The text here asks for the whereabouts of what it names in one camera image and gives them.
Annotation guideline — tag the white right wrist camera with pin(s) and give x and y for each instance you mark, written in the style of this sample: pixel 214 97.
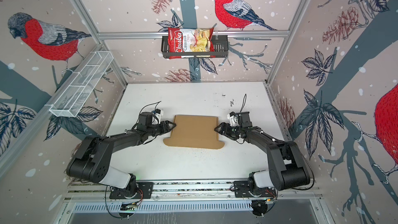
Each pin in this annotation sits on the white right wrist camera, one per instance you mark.
pixel 233 119

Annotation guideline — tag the aluminium front rail frame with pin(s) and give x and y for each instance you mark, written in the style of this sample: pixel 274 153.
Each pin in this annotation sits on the aluminium front rail frame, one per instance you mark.
pixel 167 196

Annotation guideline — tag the red cassava chips bag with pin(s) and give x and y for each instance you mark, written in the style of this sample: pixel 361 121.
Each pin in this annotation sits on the red cassava chips bag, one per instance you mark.
pixel 190 40

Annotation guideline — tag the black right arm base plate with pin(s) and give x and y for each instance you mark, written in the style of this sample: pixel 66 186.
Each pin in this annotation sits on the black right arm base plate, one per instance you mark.
pixel 242 189

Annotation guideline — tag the white mesh wall shelf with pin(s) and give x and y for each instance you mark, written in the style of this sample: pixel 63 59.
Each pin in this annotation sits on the white mesh wall shelf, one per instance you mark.
pixel 84 80

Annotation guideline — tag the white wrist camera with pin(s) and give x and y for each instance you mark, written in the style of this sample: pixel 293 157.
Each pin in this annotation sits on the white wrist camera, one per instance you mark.
pixel 157 115
pixel 233 119

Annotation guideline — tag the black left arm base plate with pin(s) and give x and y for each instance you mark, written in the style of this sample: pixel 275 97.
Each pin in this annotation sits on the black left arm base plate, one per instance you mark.
pixel 141 190

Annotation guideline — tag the black wire wall basket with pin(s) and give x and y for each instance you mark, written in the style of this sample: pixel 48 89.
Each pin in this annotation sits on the black wire wall basket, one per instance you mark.
pixel 220 45

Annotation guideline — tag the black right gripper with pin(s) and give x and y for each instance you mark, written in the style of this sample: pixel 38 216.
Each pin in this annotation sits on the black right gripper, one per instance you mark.
pixel 223 125

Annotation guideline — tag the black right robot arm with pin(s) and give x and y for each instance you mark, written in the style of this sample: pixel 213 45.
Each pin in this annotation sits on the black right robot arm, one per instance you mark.
pixel 286 166

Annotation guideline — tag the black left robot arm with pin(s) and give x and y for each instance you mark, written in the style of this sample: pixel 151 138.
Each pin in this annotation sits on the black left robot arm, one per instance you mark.
pixel 91 161

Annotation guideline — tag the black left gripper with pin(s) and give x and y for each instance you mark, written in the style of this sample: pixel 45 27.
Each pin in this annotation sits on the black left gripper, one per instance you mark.
pixel 167 126

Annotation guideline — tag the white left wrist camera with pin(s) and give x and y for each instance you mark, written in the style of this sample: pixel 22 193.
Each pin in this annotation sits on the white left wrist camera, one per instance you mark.
pixel 157 115

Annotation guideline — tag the brown cardboard paper box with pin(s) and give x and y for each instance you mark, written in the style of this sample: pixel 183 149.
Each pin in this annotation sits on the brown cardboard paper box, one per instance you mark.
pixel 194 132

